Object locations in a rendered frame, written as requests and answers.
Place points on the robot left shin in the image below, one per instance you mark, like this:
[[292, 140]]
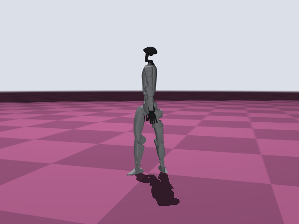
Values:
[[161, 153]]

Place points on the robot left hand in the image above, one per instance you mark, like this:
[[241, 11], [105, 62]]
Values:
[[152, 117]]

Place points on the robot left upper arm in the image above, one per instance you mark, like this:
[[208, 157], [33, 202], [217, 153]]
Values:
[[149, 76]]

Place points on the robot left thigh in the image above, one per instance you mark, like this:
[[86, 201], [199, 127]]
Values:
[[158, 127]]

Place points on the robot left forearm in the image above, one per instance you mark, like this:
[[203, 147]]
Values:
[[150, 98]]

